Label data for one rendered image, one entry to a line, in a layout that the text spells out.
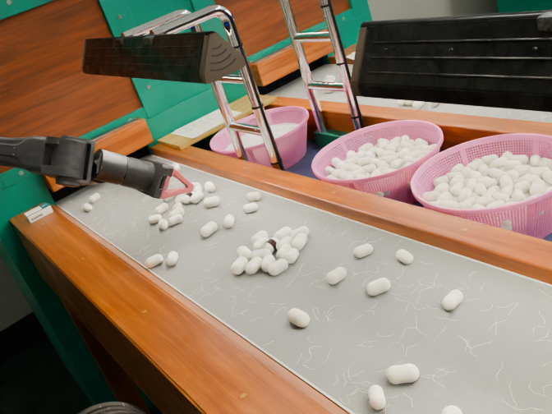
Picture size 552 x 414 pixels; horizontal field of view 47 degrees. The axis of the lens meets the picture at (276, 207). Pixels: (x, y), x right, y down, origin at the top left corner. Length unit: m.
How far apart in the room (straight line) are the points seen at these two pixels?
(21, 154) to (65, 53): 0.61
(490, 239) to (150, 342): 0.50
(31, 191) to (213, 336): 0.96
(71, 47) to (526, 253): 1.27
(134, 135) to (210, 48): 0.77
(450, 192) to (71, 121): 1.04
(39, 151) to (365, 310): 0.63
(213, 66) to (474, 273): 0.50
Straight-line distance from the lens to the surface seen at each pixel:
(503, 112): 1.40
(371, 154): 1.33
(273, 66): 1.94
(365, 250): 0.98
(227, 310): 0.98
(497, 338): 0.79
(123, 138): 1.73
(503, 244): 0.91
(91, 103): 1.78
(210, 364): 0.85
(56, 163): 1.16
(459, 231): 0.95
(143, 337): 0.96
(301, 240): 1.06
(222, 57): 1.02
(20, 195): 1.74
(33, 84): 1.73
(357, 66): 0.71
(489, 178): 1.13
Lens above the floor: 1.25
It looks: 25 degrees down
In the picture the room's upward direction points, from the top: 19 degrees counter-clockwise
